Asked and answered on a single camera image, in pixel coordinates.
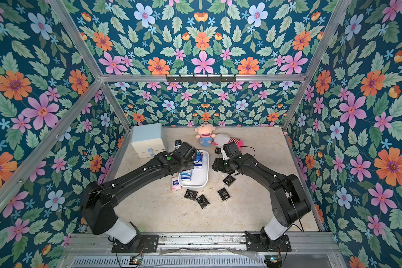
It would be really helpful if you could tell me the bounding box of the blue cartoon tissue pack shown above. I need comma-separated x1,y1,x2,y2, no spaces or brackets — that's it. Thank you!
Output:
194,151,203,169

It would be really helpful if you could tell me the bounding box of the white plastic storage box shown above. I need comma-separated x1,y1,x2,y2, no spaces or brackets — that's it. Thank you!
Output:
178,150,210,191

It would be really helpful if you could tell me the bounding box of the pink white Tempo pack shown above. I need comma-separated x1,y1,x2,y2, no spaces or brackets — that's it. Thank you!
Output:
172,177,182,192

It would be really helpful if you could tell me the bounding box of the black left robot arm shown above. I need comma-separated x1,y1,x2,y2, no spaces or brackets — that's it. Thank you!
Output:
80,142,199,245

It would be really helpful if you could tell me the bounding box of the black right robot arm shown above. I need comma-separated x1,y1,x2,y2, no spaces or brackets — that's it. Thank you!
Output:
212,142,312,243

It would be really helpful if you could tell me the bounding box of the white pink plush toy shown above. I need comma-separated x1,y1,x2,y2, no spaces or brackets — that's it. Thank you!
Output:
212,134,244,148

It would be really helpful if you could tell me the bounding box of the baby doll plush toy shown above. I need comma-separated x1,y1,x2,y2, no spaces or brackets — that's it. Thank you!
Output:
195,122,216,147

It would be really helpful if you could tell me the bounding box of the small blue-top drawer cabinet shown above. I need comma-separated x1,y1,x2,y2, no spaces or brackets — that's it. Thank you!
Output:
131,123,168,159

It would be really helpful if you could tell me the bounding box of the black wall hook rail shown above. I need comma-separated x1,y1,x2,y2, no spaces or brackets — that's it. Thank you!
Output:
165,74,237,83

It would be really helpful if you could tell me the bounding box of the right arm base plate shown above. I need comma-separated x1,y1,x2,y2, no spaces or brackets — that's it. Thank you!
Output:
244,231,291,253

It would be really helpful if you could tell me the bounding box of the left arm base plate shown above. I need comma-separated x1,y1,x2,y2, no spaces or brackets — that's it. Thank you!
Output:
112,234,159,253

